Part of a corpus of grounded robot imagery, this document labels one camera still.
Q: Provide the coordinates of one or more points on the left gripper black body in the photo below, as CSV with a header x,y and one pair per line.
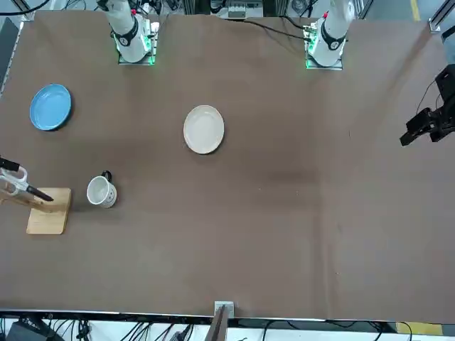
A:
x,y
444,122

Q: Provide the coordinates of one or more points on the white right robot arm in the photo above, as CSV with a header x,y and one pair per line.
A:
x,y
128,39

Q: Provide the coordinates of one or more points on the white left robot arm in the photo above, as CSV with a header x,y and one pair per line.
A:
x,y
330,39

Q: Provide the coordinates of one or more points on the wooden peg rack stand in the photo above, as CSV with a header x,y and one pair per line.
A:
x,y
49,220

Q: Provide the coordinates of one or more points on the blue plate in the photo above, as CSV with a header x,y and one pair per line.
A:
x,y
49,106

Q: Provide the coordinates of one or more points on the white plate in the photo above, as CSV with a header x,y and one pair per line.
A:
x,y
204,129

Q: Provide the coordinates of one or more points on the grey power strip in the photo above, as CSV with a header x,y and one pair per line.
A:
x,y
241,9

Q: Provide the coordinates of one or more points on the aluminium frame rail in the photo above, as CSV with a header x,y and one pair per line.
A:
x,y
439,17

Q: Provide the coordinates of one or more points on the metal camera post bracket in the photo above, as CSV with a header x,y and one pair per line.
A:
x,y
224,309

